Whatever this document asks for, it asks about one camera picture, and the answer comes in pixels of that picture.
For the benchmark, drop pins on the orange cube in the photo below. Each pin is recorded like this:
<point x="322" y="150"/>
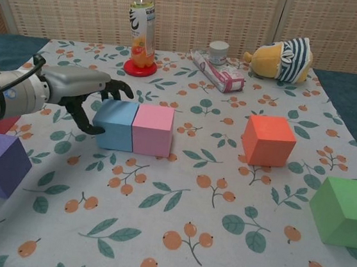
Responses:
<point x="266" y="143"/>

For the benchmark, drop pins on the green cube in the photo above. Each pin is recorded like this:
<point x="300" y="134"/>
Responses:
<point x="346" y="214"/>

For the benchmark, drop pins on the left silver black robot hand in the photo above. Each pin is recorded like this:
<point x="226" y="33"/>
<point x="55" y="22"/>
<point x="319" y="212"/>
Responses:
<point x="74" y="83"/>

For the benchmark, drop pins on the red round coaster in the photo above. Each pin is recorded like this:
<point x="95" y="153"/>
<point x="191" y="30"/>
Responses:
<point x="140" y="72"/>

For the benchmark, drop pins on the light blue cube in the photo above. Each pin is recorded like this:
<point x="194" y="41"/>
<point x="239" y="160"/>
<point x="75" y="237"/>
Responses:
<point x="114" y="126"/>

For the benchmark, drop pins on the woven bamboo folding screen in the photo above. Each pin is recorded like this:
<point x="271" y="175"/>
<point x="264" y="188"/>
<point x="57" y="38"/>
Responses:
<point x="211" y="15"/>

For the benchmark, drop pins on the pink cube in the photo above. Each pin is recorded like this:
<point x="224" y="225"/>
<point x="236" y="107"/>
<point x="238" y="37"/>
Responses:
<point x="151" y="130"/>

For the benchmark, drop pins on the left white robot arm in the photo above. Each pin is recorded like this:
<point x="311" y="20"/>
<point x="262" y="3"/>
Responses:
<point x="11" y="98"/>

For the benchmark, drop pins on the small white jar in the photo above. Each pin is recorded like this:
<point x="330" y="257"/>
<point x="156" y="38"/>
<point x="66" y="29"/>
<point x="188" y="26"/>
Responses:
<point x="218" y="52"/>

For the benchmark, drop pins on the pink floral carton box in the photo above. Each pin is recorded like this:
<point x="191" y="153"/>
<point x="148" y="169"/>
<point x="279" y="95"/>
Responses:
<point x="226" y="77"/>

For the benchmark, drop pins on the orange drink plastic bottle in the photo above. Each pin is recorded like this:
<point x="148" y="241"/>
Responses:
<point x="142" y="29"/>

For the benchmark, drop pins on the yellow plush toy striped shirt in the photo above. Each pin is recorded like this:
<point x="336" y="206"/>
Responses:
<point x="270" y="63"/>

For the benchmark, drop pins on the floral print tablecloth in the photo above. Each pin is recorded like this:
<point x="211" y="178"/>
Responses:
<point x="189" y="205"/>

